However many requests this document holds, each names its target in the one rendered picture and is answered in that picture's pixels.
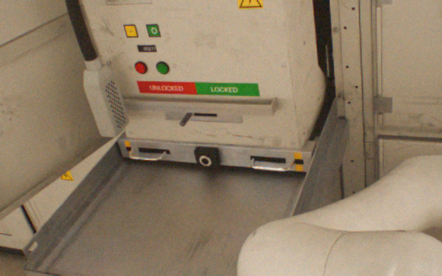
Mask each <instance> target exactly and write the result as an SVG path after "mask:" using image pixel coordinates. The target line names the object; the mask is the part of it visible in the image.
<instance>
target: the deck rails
mask: <svg viewBox="0 0 442 276"><path fill-rule="evenodd" d="M338 121H339V118H337V115H336V103H335V98H334V100H333V103H332V107H331V109H330V111H329V115H328V116H327V118H324V121H323V123H322V126H321V129H320V132H319V134H318V136H320V139H319V141H318V143H317V146H316V149H315V151H314V154H313V157H312V160H311V163H310V166H309V167H308V170H307V172H304V174H303V176H302V179H301V182H300V186H298V188H297V192H296V194H295V197H294V201H293V203H292V206H291V209H290V211H289V213H288V215H287V217H291V216H295V215H300V214H303V213H306V212H307V211H308V210H309V206H310V203H311V200H312V197H313V193H314V191H315V187H316V184H317V181H318V178H319V176H320V174H321V170H322V167H323V165H324V160H325V158H326V155H327V151H328V150H329V147H330V144H331V141H332V137H333V134H334V131H335V128H336V125H337V123H338ZM133 162H134V159H133V158H129V157H123V156H122V154H121V149H120V147H119V144H118V140H116V141H115V142H114V144H113V145H112V146H111V147H110V148H109V150H108V151H107V152H106V153H105V154H104V155H103V156H102V157H101V158H100V159H99V162H98V163H96V164H95V165H94V166H93V168H92V169H91V171H90V172H89V173H88V174H87V175H86V176H85V177H84V178H83V180H82V181H81V182H80V183H79V184H77V186H76V187H75V188H74V190H73V191H72V192H71V193H70V195H68V196H67V197H66V199H65V200H64V201H63V202H62V204H61V205H60V206H58V207H57V209H56V211H55V212H54V213H53V214H52V215H51V216H50V218H48V219H47V220H46V222H45V223H44V224H43V225H42V227H40V229H39V230H38V231H37V232H36V234H35V235H34V236H33V237H32V238H31V239H30V240H29V241H28V242H27V243H26V245H25V247H24V248H23V252H24V253H25V255H26V258H27V259H28V262H29V264H30V266H31V267H32V270H34V271H38V272H47V271H48V270H49V268H50V267H52V265H53V263H54V262H55V261H56V259H57V258H58V257H59V256H60V255H61V253H62V252H63V251H64V249H65V248H66V247H67V245H68V244H69V243H70V242H71V241H72V240H73V238H74V237H75V235H76V233H78V231H79V230H81V228H82V226H83V225H84V224H85V222H86V221H87V220H88V219H89V218H90V217H91V215H92V214H93V213H94V211H95V210H96V208H97V207H98V206H99V205H100V204H101V203H102V201H103V200H104V198H105V197H106V195H108V193H109V192H111V189H112V188H113V186H114V185H115V184H117V182H118V181H119V180H120V178H121V177H122V175H123V174H124V173H125V172H126V170H127V169H128V168H129V167H130V166H131V164H132V163H133ZM35 242H36V243H37V246H36V247H35V249H33V251H32V252H29V251H28V249H29V248H30V247H32V245H33V244H34V243H35Z"/></svg>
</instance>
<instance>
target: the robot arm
mask: <svg viewBox="0 0 442 276"><path fill-rule="evenodd" d="M428 229H442V155H430V156H413V157H410V158H407V159H406V160H403V162H401V163H400V164H398V165H397V166H396V167H395V168H394V169H392V171H391V172H390V173H388V174H387V175H384V176H383V177H382V178H381V179H379V181H377V182H376V183H373V184H372V185H369V186H368V187H366V188H363V190H362V191H360V192H358V193H355V194H353V195H351V196H349V197H346V198H344V199H343V200H341V201H339V202H335V203H333V204H330V205H327V206H324V207H321V208H319V209H318V210H314V211H311V212H306V213H303V214H300V215H295V216H291V217H287V218H285V219H282V220H277V221H272V222H269V223H266V224H264V225H262V226H259V227H258V229H256V230H255V231H254V232H253V233H252V234H250V235H249V236H248V238H247V240H246V241H245V242H244V244H243V247H242V249H240V252H239V256H238V260H237V276H442V242H440V241H438V240H437V239H435V238H433V237H430V236H428V234H425V233H421V231H425V230H428Z"/></svg>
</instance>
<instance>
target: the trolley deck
mask: <svg viewBox="0 0 442 276"><path fill-rule="evenodd" d="M348 139H349V124H348V120H340V119H339V121H338V123H337V125H336V128H335V131H334V134H333V137H332V141H331V144H330V147H329V150H328V151H327V155H326V158H325V160H324V165H323V167H322V170H321V174H320V176H319V178H318V181H317V184H316V187H315V191H314V193H313V197H312V200H311V203H310V206H309V210H308V212H311V211H314V210H318V209H319V208H321V207H324V206H327V205H329V203H330V199H331V196H332V192H333V188H334V186H335V181H336V178H337V175H338V173H339V170H340V165H341V163H342V159H343V155H344V151H345V149H346V144H348ZM303 174H304V172H294V170H287V172H276V171H275V170H266V169H254V168H252V167H246V166H227V165H219V167H218V168H214V167H204V166H197V163H189V162H179V161H169V160H157V161H153V160H142V159H134V162H133V163H132V164H131V166H130V167H129V168H128V169H127V170H126V172H125V173H124V174H123V175H122V177H121V178H120V180H119V181H118V182H117V184H115V185H114V186H113V188H112V189H111V192H109V193H108V195H106V197H105V198H104V200H103V201H102V203H101V204H100V205H99V206H98V207H97V208H96V210H95V211H94V213H93V214H92V215H91V217H90V218H89V219H88V220H87V221H86V222H85V224H84V225H83V226H82V228H81V230H79V231H78V233H76V235H75V237H74V238H73V240H72V241H71V242H70V243H69V244H68V245H67V247H66V248H65V249H64V251H63V252H62V253H61V255H60V256H59V257H58V258H57V259H56V261H55V262H54V263H53V265H52V267H50V268H49V270H48V271H47V272H38V271H34V270H32V267H31V266H30V264H29V262H28V261H27V262H26V264H25V265H24V266H23V270H24V272H25V274H26V276H237V260H238V256H239V252H240V249H242V247H243V244H244V242H245V241H246V240H247V238H248V236H249V235H250V234H252V233H253V232H254V231H255V230H256V229H258V227H259V226H262V225H264V224H266V223H269V222H272V221H277V220H282V219H285V218H286V217H287V215H288V213H289V211H290V209H291V206H292V203H293V201H294V197H295V194H296V192H297V188H298V186H300V182H301V179H302V176H303Z"/></svg>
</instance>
